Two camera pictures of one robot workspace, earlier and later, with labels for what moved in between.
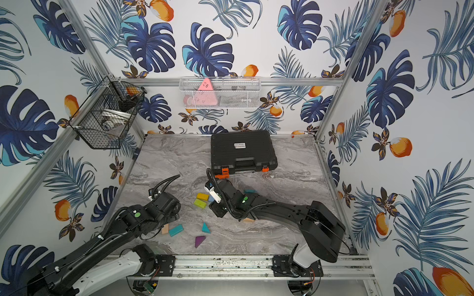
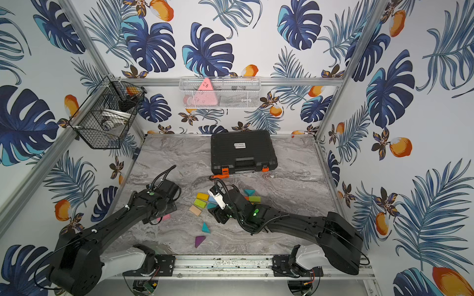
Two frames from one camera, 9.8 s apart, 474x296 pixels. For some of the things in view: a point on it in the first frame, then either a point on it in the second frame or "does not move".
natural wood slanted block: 165,229 to 195,209
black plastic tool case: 242,151 does not move
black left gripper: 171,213 to 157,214
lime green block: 200,203 does not move
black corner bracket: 136,153 does not move
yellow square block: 202,196 does not move
